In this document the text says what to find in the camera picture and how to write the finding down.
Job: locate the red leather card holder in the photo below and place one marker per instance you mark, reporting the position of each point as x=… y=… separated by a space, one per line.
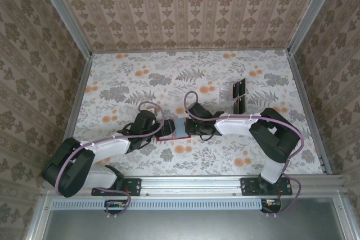
x=180 y=127

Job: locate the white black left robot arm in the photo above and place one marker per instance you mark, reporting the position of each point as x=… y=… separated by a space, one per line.
x=109 y=145

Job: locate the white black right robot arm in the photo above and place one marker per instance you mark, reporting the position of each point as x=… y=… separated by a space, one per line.
x=236 y=124

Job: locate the black card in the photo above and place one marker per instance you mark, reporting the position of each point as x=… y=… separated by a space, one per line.
x=242 y=86
x=243 y=104
x=236 y=105
x=235 y=89

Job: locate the clear acrylic card stand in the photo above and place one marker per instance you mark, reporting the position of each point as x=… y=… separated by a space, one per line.
x=225 y=94

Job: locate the floral tablecloth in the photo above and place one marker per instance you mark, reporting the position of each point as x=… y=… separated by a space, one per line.
x=168 y=77

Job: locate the black connector board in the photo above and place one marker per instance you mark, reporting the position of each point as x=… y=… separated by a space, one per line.
x=115 y=206
x=271 y=205

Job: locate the grey metal panel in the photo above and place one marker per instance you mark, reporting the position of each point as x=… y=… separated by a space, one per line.
x=182 y=226

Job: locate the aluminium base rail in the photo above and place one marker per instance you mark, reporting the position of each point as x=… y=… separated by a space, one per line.
x=191 y=186

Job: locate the aluminium side rail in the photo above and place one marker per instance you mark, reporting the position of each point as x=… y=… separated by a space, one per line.
x=306 y=105
x=81 y=91

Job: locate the aluminium corner post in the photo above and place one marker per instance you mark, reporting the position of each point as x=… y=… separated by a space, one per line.
x=64 y=15
x=315 y=12

